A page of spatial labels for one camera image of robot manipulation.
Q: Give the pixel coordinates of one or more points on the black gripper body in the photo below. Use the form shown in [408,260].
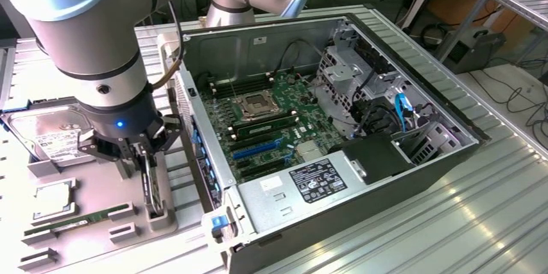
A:
[120,120]

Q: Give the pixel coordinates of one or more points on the graphics card with metal bracket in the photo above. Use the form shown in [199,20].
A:
[152,190]

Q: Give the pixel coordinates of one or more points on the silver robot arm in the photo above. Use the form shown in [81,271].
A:
[85,30]

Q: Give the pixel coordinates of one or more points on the silver hard disk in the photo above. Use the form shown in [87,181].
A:
[47,136]

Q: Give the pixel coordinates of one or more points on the grey parts rack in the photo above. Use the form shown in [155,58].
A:
[93,197]

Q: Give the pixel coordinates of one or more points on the blue expansion slot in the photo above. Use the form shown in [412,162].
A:
[252,150]

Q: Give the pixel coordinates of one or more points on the silver CPU chip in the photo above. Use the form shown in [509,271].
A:
[51,200]

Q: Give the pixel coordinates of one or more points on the CPU socket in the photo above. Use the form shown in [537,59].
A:
[255,105]

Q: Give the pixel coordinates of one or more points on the green RAM stick in slot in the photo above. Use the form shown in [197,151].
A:
[261,129]

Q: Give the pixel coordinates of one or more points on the hard drive with blue caddy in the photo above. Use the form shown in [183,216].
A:
[17,106]

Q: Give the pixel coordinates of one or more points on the green motherboard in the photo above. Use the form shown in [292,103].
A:
[299,107]

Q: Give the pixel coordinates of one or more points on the blue case latch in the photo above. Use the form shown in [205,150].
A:
[217,222]

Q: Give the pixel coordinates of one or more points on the silver chipset heatsink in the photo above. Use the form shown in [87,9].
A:
[309,152]

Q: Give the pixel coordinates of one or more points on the grey power supply unit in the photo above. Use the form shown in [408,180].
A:
[273,203]

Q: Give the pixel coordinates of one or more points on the metal disk bay cage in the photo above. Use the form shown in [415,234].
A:
[340,104]

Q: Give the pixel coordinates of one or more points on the black plastic shroud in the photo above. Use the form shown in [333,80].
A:
[372,158]

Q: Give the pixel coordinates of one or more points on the open black PC case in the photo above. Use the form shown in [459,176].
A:
[343,222]

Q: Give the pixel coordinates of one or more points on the black box on floor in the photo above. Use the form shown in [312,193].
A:
[471,49]

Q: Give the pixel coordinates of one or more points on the metal frame table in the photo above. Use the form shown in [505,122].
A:
[521,1]

